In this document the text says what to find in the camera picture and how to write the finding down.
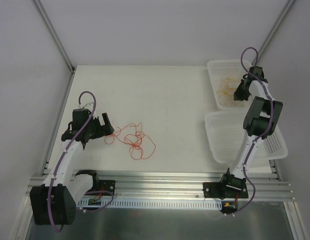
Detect left aluminium frame post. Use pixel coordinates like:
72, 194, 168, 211
32, 0, 75, 74

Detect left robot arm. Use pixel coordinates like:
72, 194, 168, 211
29, 108, 114, 228

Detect red orange wire ball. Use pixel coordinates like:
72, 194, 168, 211
104, 122, 157, 161

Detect near white plastic basket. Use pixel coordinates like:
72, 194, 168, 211
204, 108, 288, 164

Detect aluminium frame post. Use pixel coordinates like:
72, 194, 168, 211
253, 0, 297, 63
32, 0, 75, 74

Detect aluminium mounting rail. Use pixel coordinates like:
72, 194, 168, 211
25, 169, 295, 202

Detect far white plastic basket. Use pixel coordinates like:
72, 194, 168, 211
207, 59, 257, 111

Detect right aluminium frame post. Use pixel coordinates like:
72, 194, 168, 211
253, 0, 297, 63

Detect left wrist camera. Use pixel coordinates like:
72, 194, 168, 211
78, 102, 98, 119

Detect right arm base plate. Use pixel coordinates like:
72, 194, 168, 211
202, 182, 249, 200

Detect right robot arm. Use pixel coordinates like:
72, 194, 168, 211
218, 66, 283, 199

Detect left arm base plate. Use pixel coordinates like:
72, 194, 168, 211
98, 179, 116, 195

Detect white slotted cable duct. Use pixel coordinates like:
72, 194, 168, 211
77, 196, 222, 211

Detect orange wire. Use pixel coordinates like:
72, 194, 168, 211
214, 72, 242, 105

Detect white plastic basket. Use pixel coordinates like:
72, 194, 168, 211
207, 59, 257, 111
204, 108, 288, 164

